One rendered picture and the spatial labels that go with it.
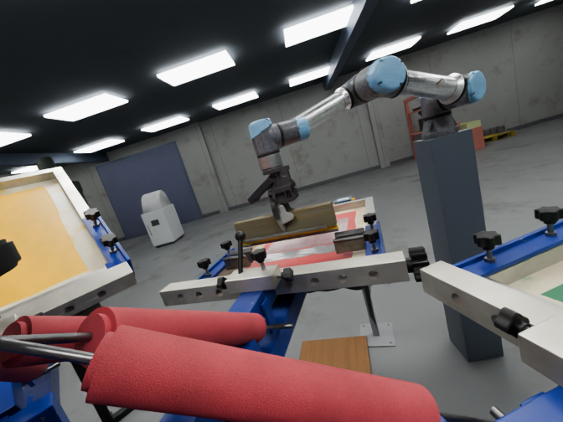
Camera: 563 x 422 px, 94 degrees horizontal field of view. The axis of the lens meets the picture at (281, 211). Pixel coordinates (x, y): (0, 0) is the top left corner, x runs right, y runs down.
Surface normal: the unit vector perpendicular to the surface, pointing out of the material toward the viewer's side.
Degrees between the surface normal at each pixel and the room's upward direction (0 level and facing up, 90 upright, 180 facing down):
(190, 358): 45
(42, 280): 32
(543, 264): 90
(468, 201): 90
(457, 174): 90
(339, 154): 90
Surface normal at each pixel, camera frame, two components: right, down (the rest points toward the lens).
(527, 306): -0.28, -0.94
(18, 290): 0.11, -0.82
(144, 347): 0.40, -0.77
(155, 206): -0.11, -0.09
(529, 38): -0.06, 0.22
